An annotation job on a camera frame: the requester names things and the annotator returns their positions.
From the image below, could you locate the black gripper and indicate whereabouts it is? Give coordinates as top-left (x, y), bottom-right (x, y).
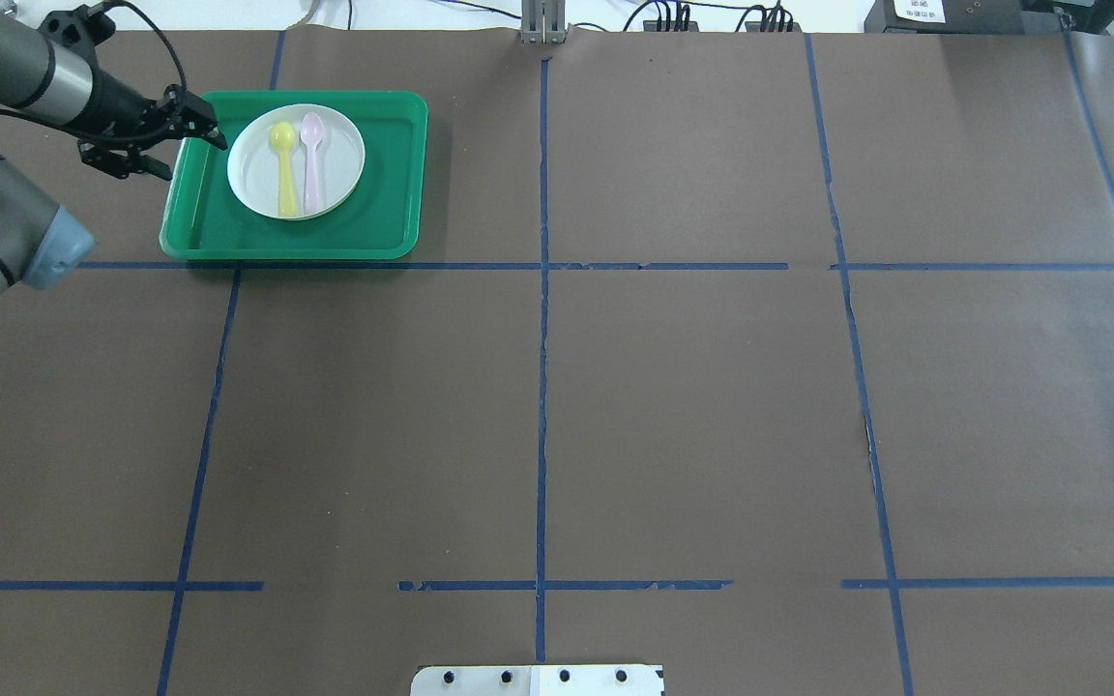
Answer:
top-left (84, 67), bottom-right (228, 151)

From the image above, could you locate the white round plate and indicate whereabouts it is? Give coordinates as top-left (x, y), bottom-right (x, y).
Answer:
top-left (228, 104), bottom-right (367, 220)

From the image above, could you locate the yellow plastic spoon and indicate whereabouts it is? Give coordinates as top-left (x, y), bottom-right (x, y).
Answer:
top-left (268, 122), bottom-right (300, 218)

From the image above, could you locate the pink plastic spoon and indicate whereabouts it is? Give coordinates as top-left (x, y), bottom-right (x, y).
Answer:
top-left (300, 111), bottom-right (328, 216)

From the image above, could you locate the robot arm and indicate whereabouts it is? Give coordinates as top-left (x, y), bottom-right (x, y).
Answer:
top-left (0, 1), bottom-right (228, 296)

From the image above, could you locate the green plastic tray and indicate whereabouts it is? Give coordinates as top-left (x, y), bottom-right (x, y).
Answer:
top-left (159, 91), bottom-right (429, 263)

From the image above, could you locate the black power strip left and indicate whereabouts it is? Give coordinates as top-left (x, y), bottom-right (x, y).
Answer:
top-left (622, 1), bottom-right (697, 35)

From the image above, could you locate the black power strip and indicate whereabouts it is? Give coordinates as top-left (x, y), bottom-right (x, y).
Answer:
top-left (622, 1), bottom-right (697, 35)
top-left (735, 1), bottom-right (802, 35)

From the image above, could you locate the black power strip right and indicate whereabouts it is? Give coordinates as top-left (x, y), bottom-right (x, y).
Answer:
top-left (735, 1), bottom-right (802, 35)

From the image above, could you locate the black box with label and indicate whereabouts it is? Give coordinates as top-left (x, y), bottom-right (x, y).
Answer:
top-left (863, 1), bottom-right (1062, 36)

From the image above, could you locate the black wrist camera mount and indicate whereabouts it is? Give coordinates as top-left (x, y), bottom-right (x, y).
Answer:
top-left (37, 3), bottom-right (118, 49)

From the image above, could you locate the aluminium frame post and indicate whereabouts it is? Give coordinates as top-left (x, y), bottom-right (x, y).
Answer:
top-left (520, 0), bottom-right (570, 45)

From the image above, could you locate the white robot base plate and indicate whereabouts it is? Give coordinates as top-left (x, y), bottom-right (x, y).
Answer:
top-left (410, 664), bottom-right (666, 695)

